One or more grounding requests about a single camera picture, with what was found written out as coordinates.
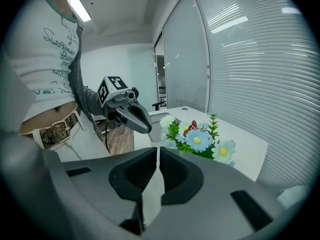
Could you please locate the snake-print belt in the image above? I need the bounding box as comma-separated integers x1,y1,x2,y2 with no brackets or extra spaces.
21,109,81,150

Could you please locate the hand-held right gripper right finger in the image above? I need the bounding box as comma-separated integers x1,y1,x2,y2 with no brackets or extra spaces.
144,146,286,240

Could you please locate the white table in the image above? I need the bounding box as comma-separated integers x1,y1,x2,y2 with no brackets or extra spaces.
133,105,270,182

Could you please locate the blue white flower bouquet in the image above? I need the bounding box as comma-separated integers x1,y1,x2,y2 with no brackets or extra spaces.
159,113,237,169

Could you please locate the glass partition with blinds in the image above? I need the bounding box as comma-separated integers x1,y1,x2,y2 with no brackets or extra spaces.
162,0,320,195

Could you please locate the black office chair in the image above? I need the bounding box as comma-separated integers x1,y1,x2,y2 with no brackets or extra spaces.
151,100,168,112

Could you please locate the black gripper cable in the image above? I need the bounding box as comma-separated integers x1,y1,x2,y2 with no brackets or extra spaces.
103,105,113,157

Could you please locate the person's torso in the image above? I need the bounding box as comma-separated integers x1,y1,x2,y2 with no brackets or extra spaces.
4,0,112,161

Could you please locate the ceiling tube light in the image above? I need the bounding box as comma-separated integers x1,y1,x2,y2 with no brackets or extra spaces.
68,0,92,23

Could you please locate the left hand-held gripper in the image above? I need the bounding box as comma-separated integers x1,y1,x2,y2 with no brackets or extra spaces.
97,75,153,134

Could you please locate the person's left forearm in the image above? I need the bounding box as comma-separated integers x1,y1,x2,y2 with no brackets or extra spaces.
83,85,106,117

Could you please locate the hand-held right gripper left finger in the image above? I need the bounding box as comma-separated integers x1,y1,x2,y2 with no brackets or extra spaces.
61,146,161,236

